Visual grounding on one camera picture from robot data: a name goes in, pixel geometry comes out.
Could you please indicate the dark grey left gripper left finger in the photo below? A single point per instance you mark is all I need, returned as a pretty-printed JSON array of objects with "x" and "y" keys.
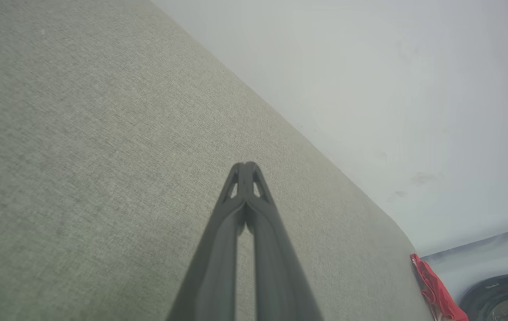
[{"x": 211, "y": 263}]

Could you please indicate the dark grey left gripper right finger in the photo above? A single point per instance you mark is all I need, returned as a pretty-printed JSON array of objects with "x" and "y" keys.
[{"x": 274, "y": 263}]

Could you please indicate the red and white shirt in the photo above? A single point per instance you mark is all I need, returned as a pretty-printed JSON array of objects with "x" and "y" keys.
[{"x": 439, "y": 294}]

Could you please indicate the grey fabric sofa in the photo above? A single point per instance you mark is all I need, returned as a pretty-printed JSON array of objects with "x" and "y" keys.
[{"x": 102, "y": 156}]

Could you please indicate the black round base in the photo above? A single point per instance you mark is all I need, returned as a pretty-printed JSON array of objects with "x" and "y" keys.
[{"x": 481, "y": 290}]

